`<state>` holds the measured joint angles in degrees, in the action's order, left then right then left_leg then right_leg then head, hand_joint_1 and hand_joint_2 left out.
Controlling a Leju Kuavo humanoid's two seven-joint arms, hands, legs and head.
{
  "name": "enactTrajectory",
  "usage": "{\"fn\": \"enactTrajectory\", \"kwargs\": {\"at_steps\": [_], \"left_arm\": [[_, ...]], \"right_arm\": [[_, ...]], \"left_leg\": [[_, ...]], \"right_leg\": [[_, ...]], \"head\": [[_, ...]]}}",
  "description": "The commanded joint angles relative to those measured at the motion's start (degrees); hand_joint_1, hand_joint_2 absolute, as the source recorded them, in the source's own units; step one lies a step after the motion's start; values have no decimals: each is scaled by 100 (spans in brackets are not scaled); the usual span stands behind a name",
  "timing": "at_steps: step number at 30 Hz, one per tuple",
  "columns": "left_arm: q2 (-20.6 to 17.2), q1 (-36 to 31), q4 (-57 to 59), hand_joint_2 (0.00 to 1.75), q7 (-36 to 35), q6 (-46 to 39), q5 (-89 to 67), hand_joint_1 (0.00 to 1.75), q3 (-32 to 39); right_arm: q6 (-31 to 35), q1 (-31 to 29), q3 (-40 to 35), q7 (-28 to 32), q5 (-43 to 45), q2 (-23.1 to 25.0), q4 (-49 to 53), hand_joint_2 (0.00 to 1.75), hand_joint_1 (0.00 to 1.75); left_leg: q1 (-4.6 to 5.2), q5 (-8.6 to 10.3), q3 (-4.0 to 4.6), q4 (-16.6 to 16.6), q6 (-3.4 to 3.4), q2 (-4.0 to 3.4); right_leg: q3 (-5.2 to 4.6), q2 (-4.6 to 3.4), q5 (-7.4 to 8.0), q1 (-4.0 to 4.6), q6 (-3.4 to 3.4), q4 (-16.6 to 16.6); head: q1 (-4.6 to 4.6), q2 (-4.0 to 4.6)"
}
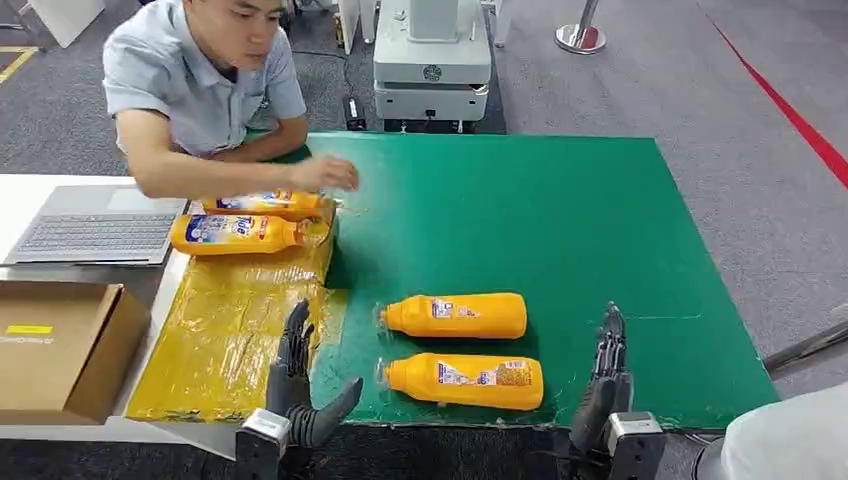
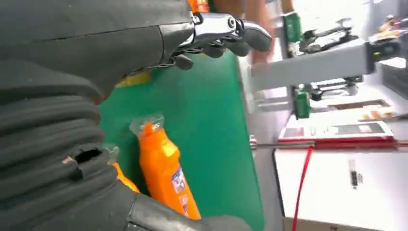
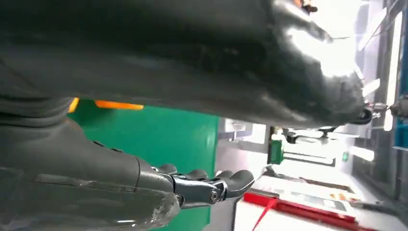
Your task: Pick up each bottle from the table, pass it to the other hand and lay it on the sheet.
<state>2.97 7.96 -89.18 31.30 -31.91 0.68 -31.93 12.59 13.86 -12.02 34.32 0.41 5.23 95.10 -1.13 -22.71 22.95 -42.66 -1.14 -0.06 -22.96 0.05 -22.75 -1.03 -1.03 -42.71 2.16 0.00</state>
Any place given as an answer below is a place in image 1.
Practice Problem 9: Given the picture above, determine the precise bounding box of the person's right hand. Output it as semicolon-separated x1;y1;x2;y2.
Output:
291;155;360;193

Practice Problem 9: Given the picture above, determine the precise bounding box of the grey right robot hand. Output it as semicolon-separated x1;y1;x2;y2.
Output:
569;302;634;455

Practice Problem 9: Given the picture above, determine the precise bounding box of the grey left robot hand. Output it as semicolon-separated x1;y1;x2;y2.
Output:
266;299;364;450

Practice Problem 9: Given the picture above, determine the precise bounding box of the orange drink bottle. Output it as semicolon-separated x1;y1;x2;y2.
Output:
168;213;326;257
378;292;529;340
376;352;545;412
198;190;342;223

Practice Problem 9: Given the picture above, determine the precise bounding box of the black power adapter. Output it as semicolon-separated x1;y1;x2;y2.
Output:
343;97;368;132

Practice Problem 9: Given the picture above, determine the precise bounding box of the yellow plastic sheet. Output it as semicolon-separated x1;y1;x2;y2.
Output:
124;198;349;425

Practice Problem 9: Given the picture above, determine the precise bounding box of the white mobile machine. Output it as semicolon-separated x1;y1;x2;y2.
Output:
372;0;493;134

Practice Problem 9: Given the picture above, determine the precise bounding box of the person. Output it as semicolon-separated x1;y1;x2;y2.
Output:
102;0;360;201

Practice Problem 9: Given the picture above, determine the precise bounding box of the green mat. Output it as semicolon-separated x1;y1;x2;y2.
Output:
245;129;780;431

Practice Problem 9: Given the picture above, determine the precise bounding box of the white rounded cover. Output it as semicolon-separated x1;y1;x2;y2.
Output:
718;382;848;480

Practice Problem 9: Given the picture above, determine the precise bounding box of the dark metal pole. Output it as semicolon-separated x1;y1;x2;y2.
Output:
763;321;848;372

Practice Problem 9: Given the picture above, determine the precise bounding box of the grey laptop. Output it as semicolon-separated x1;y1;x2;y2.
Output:
0;184;190;268

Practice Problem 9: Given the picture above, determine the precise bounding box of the brown cardboard box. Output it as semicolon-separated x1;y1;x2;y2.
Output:
0;280;152;427

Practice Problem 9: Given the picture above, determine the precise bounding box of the white board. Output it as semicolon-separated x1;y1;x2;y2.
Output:
26;0;107;49

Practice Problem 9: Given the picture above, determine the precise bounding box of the white table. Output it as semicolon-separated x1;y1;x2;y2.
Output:
0;174;240;460

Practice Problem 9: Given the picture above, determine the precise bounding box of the red floor tape line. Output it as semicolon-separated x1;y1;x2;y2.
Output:
705;9;848;190

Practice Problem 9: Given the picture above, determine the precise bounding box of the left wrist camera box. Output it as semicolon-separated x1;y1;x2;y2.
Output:
235;408;293;480

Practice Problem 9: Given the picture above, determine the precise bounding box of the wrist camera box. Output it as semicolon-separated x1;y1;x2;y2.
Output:
604;411;667;480
235;408;293;480

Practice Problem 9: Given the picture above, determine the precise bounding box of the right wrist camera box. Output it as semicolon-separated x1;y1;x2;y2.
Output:
604;411;667;480

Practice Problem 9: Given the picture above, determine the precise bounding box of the black floor cable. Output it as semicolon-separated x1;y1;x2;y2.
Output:
291;47;354;101

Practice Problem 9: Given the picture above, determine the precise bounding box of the white frame leg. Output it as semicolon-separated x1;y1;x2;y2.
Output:
336;0;379;56

